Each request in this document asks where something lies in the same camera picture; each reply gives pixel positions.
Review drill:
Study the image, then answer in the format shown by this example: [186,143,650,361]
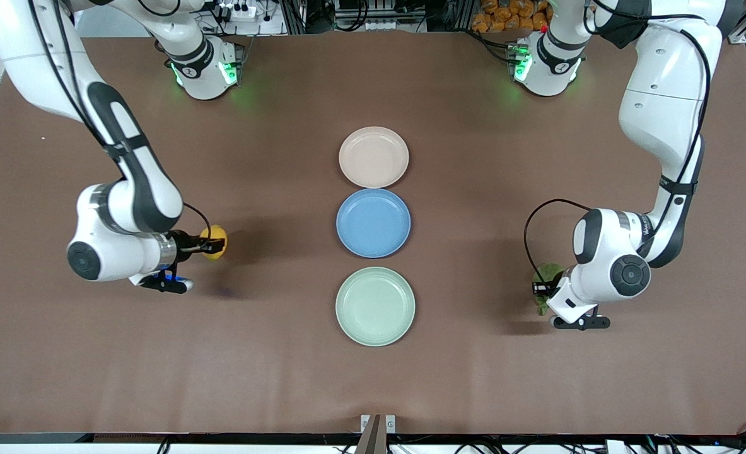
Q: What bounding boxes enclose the white power strip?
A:
[212,0,261,23]

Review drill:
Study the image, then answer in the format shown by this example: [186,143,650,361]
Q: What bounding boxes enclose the beige plate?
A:
[339,126,410,189]

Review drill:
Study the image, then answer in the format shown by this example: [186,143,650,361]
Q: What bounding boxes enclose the yellow lemon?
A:
[199,224,229,262]

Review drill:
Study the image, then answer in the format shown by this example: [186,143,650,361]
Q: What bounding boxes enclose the blue plate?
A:
[336,188,412,259]

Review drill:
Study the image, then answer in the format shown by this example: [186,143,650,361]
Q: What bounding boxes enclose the brown table cover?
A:
[0,30,746,437]

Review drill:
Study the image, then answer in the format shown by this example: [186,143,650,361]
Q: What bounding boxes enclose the orange snack bags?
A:
[472,0,553,34]

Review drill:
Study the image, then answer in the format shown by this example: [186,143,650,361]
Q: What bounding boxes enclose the black equipment rack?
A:
[281,0,474,34]

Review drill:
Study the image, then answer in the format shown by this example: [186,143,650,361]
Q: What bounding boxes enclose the metal table edge bracket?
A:
[360,414,397,454]

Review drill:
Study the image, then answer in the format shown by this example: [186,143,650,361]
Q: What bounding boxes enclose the pale green plate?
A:
[335,266,416,347]

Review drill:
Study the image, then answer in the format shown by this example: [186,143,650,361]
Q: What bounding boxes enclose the green lettuce leaf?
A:
[532,262,566,317]

